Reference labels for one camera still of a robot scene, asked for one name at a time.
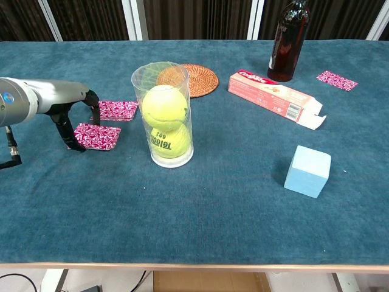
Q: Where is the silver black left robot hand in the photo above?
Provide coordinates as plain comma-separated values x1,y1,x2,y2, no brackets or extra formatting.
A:
35,79,102,153

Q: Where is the pink patterned card stack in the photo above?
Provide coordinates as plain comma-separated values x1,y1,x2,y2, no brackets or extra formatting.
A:
67,122,122,151
90,100,139,122

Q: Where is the single pink patterned card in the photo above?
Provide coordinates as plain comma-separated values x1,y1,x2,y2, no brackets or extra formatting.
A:
315,70,359,91

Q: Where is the plain yellow tennis ball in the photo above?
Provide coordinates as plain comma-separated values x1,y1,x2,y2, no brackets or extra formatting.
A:
142,85,188,132

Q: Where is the yellow tennis ball black print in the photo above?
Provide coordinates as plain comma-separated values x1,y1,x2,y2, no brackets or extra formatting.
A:
150,123,192,159

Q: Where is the clear plastic ball tube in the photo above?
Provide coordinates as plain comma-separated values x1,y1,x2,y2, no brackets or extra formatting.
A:
131,61,195,169

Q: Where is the round woven rattan coaster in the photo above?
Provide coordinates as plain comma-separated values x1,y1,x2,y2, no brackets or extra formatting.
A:
156,63,219,99

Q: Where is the white table leg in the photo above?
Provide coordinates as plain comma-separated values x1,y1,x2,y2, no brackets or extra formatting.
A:
332,273,362,292
41,269,69,292

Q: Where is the teal velvet table cloth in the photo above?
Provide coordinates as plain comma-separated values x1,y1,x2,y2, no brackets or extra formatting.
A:
0,39,389,265

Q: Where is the red white toothpaste box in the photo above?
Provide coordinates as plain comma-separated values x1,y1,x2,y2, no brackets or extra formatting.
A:
227,69,328,131

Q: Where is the dark brown glass bottle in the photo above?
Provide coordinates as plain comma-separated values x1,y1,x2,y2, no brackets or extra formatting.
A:
267,0,311,83

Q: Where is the brown cardboard box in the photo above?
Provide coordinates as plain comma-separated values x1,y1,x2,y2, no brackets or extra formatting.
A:
153,271,271,292

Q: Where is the light blue foam cube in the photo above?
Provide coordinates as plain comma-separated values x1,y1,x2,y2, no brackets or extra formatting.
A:
283,145,332,199

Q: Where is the black arm cable with connector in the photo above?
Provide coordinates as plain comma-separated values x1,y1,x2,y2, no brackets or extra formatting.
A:
0,125,23,170

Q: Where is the slanted white frame post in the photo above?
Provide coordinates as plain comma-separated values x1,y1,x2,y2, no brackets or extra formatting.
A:
38,0,63,42

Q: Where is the wide white frame post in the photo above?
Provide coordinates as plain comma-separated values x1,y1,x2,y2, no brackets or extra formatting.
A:
121,0,150,41

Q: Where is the black floor cable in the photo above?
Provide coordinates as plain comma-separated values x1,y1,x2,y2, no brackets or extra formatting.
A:
130,269,147,292
0,273,39,292

